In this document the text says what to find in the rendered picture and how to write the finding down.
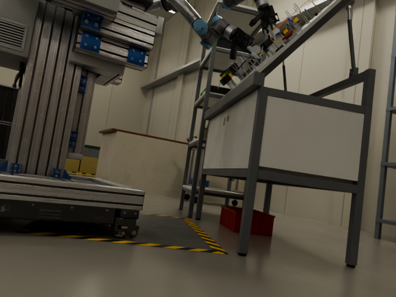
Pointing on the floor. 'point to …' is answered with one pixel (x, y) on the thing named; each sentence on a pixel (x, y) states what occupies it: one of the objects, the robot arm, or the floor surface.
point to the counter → (151, 164)
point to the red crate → (228, 214)
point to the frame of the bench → (252, 173)
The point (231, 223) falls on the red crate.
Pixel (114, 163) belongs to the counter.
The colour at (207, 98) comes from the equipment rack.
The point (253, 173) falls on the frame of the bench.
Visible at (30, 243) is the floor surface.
